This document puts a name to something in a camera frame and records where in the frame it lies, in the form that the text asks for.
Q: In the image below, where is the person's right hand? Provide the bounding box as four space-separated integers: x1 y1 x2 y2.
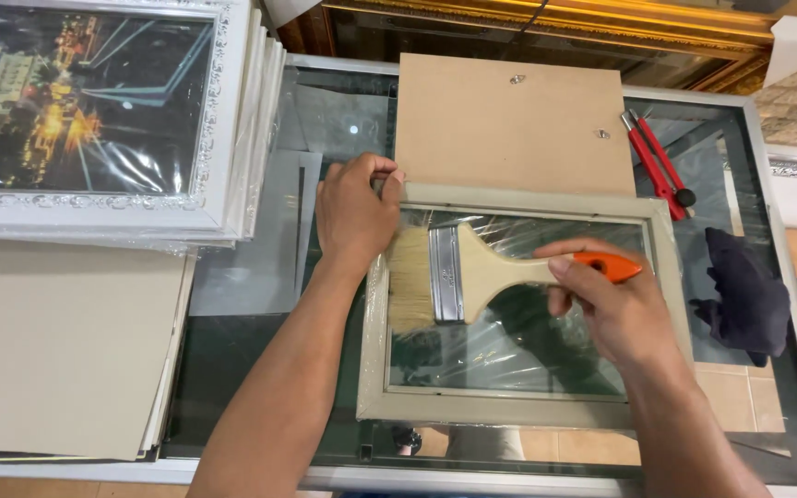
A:
533 238 681 374

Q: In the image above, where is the person's left hand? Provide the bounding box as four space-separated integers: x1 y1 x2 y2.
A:
315 153 406 269

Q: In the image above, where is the wooden paint brush orange tip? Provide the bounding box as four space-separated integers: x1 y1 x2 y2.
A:
386 223 644 334

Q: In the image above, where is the beige picture frame with glass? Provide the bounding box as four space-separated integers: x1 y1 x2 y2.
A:
356 181 695 430

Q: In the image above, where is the glass pane sheet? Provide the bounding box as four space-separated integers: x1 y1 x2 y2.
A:
190 149 323 318

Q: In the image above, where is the dark cloth rag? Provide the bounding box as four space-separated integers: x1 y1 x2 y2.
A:
688 227 791 368

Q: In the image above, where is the red utility knife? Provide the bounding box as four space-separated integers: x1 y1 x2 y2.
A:
620 108 697 222

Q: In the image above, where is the glass top table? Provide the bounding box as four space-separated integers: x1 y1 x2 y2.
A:
0 54 797 493

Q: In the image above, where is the stack of white framed pictures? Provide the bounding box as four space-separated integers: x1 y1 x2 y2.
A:
0 0 287 251

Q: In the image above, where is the stack of grey cardboard sheets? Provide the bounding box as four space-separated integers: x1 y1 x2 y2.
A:
0 238 197 463

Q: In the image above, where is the brown frame backing board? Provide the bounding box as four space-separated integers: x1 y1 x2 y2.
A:
394 53 637 197

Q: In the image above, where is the large gold picture frame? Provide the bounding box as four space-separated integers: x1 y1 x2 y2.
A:
275 0 776 95

